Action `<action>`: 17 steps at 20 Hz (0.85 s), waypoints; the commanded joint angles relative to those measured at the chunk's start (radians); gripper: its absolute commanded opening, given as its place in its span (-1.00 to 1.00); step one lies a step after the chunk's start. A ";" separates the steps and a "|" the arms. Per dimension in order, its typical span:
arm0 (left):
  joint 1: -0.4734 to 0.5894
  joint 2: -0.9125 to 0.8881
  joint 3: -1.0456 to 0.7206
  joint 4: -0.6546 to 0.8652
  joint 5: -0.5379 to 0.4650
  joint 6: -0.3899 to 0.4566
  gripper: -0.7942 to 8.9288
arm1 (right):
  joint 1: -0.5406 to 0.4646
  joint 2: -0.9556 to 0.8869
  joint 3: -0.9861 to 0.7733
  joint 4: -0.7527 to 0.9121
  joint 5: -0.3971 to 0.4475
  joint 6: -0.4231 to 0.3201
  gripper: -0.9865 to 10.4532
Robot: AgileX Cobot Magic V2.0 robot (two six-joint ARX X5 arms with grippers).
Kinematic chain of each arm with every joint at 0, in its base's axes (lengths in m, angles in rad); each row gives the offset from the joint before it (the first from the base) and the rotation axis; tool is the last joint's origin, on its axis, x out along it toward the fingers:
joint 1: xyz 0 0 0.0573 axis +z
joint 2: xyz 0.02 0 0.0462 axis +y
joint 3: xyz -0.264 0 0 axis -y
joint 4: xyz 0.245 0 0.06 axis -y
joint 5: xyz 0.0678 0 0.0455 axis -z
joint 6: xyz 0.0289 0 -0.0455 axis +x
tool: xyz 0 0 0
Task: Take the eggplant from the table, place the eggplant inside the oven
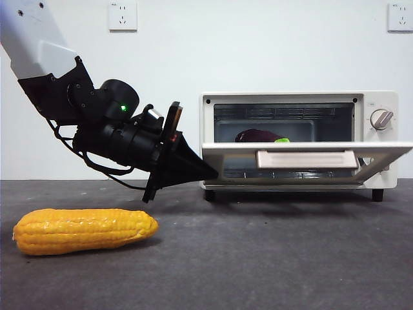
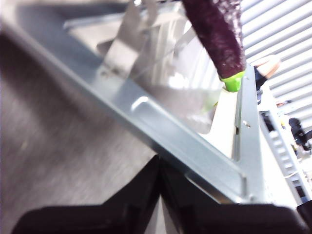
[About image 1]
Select purple eggplant green stem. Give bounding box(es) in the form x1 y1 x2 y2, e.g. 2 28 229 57
234 129 290 143

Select beige oven knob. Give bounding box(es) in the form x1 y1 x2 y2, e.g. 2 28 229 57
369 109 394 131

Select black cable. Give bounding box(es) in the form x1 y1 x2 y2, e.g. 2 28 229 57
48 119 151 191

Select cream oven door beige handle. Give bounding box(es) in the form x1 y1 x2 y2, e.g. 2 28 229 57
201 141 413 187

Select white wall socket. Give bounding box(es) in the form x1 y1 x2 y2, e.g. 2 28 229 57
387 2 413 32
108 1 137 32

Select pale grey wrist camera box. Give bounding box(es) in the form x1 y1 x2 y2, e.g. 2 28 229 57
145 107 163 123

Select cream toaster oven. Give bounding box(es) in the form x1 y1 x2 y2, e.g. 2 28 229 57
199 91 399 203

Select yellow corn cob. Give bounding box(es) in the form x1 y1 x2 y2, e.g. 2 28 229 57
12 208 160 256

